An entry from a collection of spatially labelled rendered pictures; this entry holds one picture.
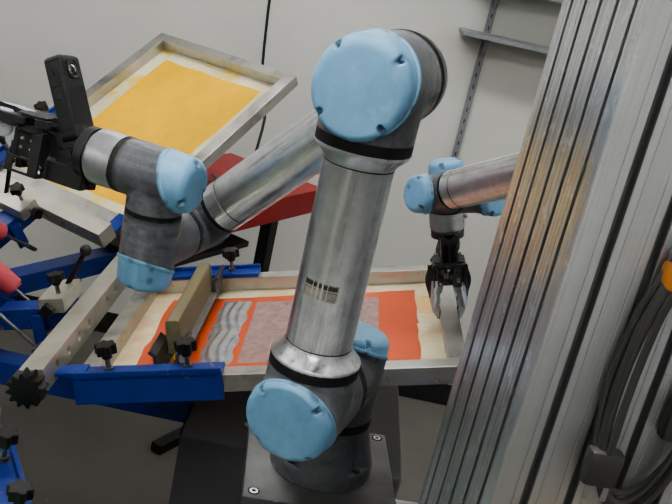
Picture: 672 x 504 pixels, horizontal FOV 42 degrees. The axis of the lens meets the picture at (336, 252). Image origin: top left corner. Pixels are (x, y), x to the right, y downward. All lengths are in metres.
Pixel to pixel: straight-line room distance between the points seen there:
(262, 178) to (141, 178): 0.17
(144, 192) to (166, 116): 1.72
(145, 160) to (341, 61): 0.31
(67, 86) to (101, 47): 2.82
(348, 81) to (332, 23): 2.89
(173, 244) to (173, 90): 1.81
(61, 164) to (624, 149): 0.73
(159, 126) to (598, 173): 2.13
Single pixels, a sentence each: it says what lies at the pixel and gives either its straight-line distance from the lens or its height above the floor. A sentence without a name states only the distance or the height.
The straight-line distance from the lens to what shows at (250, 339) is 1.99.
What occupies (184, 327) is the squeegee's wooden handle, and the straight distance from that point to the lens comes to 1.91.
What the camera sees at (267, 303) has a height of 1.12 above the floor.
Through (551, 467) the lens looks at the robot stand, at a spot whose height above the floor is 1.54.
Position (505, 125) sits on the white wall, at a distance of 3.95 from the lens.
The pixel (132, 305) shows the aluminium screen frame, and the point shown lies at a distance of 2.18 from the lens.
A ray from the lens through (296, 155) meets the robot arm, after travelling 1.17.
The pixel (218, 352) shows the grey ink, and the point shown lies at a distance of 1.93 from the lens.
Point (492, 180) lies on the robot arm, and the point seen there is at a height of 1.65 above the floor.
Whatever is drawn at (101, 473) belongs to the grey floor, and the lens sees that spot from 3.44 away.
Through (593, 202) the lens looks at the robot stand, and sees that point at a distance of 0.83.
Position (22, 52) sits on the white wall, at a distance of 4.16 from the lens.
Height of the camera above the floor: 1.99
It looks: 19 degrees down
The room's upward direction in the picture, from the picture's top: 13 degrees clockwise
